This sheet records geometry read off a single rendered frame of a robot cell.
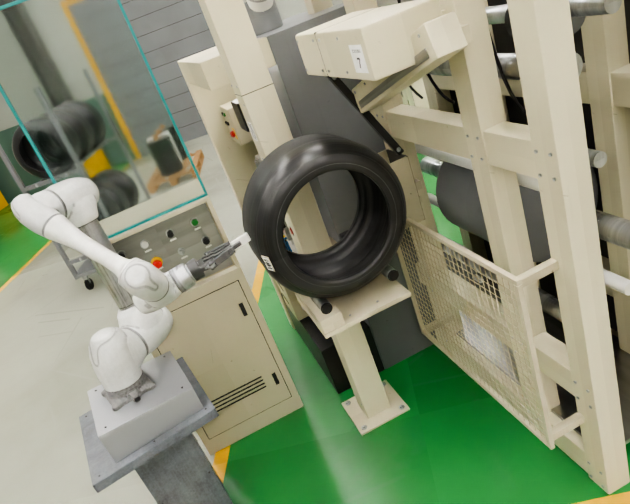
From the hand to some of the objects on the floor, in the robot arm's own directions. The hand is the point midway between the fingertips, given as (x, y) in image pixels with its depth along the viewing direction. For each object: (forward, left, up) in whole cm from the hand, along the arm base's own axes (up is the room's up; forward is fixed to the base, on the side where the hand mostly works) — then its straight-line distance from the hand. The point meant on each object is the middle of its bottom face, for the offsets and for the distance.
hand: (240, 241), depth 194 cm
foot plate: (+48, +21, -120) cm, 131 cm away
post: (+48, +21, -120) cm, 131 cm away
